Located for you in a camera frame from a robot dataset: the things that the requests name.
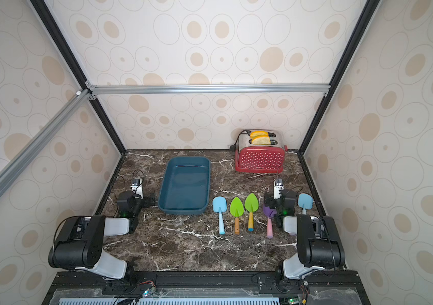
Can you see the red polka dot toaster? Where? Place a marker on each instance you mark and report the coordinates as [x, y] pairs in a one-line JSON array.
[[267, 159]]

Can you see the green shovel yellow handle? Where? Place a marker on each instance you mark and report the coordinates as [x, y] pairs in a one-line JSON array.
[[251, 204]]

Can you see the teal plastic storage box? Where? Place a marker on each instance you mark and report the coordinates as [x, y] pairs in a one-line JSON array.
[[186, 186]]

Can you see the light blue shovel far right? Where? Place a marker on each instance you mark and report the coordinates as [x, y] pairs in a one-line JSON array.
[[305, 202]]

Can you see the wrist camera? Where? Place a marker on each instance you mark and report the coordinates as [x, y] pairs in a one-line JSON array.
[[278, 187], [136, 187]]

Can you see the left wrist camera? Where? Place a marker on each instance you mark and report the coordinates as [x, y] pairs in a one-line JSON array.
[[136, 187]]

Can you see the green shovel orange handle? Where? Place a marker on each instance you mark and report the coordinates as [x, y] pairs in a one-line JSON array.
[[236, 210]]

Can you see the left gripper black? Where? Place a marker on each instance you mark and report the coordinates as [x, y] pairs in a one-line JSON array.
[[146, 203]]

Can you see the yellow toast slice rear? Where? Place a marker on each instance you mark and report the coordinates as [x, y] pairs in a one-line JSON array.
[[259, 133]]

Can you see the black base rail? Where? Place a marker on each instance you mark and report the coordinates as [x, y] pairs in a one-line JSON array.
[[339, 287]]

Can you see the yellow toast slice front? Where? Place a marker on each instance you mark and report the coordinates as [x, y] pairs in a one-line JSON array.
[[261, 140]]

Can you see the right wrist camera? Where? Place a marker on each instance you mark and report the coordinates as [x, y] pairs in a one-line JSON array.
[[278, 187]]

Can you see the purple shovel pink handle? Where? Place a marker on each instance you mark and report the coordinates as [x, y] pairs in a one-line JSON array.
[[269, 213]]

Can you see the left diagonal aluminium bar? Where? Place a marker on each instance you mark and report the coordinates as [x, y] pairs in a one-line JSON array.
[[14, 168]]

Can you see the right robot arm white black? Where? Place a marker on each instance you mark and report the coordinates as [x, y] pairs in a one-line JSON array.
[[319, 246]]

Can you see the yellow toast slice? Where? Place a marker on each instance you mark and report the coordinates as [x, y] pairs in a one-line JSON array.
[[259, 133], [261, 140]]

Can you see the light blue toy shovel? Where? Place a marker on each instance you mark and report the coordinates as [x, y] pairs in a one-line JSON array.
[[220, 206]]

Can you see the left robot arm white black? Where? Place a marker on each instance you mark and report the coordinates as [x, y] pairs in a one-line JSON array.
[[78, 241]]

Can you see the horizontal aluminium frame bar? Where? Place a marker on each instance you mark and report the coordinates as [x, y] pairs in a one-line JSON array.
[[212, 89]]

